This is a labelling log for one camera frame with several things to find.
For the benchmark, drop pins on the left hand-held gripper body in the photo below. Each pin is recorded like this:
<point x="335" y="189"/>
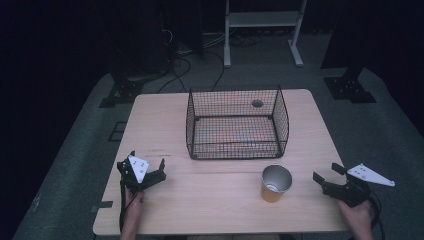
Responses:
<point x="139" y="168"/>

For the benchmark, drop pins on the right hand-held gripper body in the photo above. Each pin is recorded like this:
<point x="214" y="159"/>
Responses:
<point x="353" y="193"/>

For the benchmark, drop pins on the orange metal cup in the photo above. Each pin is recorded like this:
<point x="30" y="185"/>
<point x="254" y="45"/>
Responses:
<point x="274" y="188"/>

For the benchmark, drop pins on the person's right hand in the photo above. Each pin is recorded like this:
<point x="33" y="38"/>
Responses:
<point x="356" y="215"/>

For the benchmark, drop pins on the person's left hand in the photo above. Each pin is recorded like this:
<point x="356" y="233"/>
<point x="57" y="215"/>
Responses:
<point x="136" y="201"/>

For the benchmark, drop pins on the black floor tape square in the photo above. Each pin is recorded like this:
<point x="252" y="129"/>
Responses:
<point x="117" y="131"/>

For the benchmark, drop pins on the black floor tape strip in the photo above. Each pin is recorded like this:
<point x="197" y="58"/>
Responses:
<point x="101" y="206"/>

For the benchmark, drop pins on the white metal stand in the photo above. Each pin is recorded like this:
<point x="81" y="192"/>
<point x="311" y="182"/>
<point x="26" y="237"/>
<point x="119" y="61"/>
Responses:
<point x="263" y="19"/>

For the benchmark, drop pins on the black stand base plate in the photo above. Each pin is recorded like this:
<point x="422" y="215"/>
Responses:
<point x="350" y="88"/>
<point x="123" y="91"/>

